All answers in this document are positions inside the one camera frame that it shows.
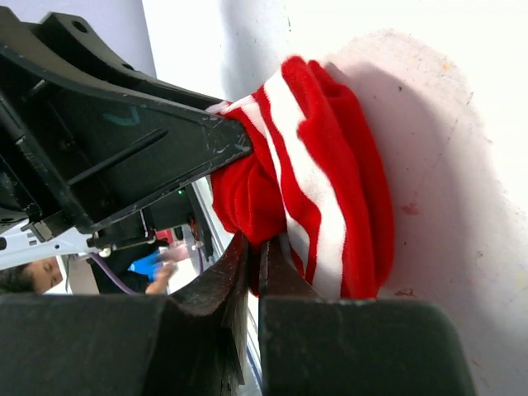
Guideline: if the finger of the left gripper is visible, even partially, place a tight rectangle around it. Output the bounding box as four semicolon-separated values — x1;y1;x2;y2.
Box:
28;12;221;111

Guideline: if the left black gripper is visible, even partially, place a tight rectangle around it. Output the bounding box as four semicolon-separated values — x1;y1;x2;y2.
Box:
1;43;252;239

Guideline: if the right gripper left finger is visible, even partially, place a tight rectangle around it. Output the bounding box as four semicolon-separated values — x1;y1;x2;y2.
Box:
1;234;248;395

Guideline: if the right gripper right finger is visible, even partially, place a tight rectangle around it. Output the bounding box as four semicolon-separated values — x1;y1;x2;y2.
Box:
258;239;475;395

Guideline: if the red white striped sock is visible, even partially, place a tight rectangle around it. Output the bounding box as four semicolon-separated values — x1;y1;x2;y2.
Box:
210;56;394;299

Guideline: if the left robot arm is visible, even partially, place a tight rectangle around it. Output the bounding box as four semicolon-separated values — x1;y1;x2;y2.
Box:
1;7;252;266

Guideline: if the person in background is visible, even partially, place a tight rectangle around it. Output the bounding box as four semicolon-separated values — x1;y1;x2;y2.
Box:
1;244;190;295

